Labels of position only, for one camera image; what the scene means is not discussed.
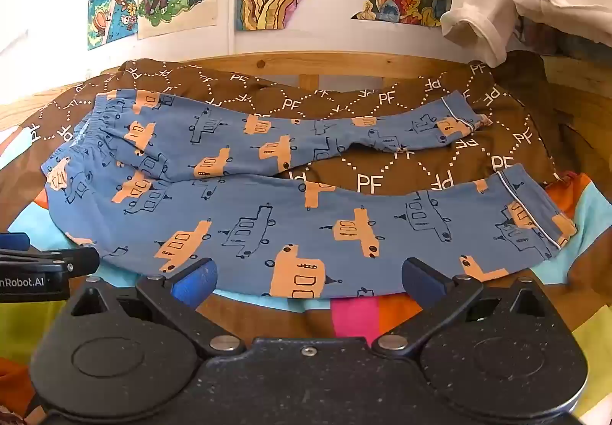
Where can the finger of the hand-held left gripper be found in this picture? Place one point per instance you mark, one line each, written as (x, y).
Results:
(57, 258)

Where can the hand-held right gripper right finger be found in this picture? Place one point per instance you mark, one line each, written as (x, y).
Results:
(421, 279)

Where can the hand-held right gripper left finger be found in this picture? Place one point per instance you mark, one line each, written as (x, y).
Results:
(197, 284)

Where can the blue pants with orange print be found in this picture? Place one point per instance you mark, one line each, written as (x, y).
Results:
(239, 214)

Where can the multicoloured patchwork blanket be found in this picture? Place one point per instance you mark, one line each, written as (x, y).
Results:
(354, 316)

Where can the brown patterned blanket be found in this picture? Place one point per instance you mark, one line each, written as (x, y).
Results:
(406, 171)

